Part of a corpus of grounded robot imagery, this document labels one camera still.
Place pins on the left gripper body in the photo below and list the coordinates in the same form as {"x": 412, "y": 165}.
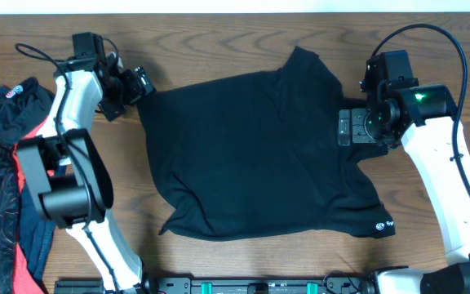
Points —
{"x": 131, "y": 91}

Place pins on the red garment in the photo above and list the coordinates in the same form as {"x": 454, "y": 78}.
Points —
{"x": 22, "y": 280}

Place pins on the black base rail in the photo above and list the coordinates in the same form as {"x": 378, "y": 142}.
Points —
{"x": 332, "y": 283}

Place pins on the black t-shirt with white logo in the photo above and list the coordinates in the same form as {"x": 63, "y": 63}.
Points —
{"x": 257, "y": 155}

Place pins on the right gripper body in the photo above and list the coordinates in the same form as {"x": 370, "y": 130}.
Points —
{"x": 366, "y": 126}

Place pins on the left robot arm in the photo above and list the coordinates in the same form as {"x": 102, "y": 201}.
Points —
{"x": 64, "y": 172}

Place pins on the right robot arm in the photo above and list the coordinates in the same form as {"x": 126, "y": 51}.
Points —
{"x": 400, "y": 112}

